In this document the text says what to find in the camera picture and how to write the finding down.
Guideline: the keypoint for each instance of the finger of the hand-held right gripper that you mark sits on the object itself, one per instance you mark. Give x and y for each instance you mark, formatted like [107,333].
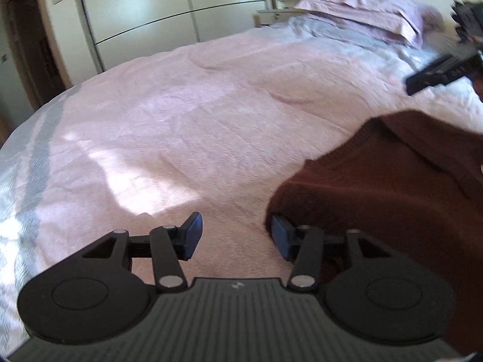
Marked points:
[439,72]

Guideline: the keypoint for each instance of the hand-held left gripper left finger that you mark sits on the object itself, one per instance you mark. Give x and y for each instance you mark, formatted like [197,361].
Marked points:
[194,230]

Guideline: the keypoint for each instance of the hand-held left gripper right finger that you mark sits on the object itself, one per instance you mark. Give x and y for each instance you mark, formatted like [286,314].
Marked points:
[281,233]

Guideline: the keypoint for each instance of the brown knitted sweater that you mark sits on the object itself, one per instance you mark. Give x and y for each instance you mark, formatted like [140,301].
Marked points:
[381,196]

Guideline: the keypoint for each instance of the pink pillow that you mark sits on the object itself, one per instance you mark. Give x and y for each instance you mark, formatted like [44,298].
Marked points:
[362,30]
[373,5]

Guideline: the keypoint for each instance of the pink and grey bed cover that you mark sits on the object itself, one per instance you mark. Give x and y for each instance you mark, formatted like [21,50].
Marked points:
[169,132]

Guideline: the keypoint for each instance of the wooden nightstand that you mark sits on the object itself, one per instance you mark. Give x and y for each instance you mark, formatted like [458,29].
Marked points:
[273,16]

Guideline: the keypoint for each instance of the cream glossy wardrobe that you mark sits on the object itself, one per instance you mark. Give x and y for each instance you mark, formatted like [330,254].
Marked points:
[151,7]

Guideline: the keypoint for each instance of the wooden door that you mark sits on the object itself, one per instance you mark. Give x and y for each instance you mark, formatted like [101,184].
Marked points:
[32,45]

